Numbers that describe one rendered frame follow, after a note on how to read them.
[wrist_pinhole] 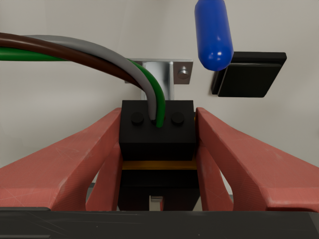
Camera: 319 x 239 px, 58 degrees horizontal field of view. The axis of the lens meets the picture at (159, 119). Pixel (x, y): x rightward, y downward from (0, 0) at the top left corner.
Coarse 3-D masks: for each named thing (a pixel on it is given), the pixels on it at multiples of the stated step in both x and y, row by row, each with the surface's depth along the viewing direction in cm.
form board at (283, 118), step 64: (0, 0) 15; (64, 0) 15; (128, 0) 15; (192, 0) 15; (256, 0) 15; (0, 64) 19; (64, 64) 19; (0, 128) 27; (64, 128) 27; (256, 128) 26
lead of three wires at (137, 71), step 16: (0, 48) 6; (16, 48) 7; (32, 48) 7; (48, 48) 7; (64, 48) 7; (80, 48) 7; (96, 48) 7; (96, 64) 8; (112, 64) 8; (128, 64) 8; (128, 80) 9; (144, 80) 9; (160, 96) 10; (160, 112) 11
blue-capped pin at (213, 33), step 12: (204, 0) 7; (216, 0) 7; (204, 12) 7; (216, 12) 7; (204, 24) 7; (216, 24) 6; (228, 24) 7; (204, 36) 6; (216, 36) 6; (228, 36) 6; (204, 48) 6; (216, 48) 6; (228, 48) 6; (204, 60) 6; (216, 60) 6; (228, 60) 6
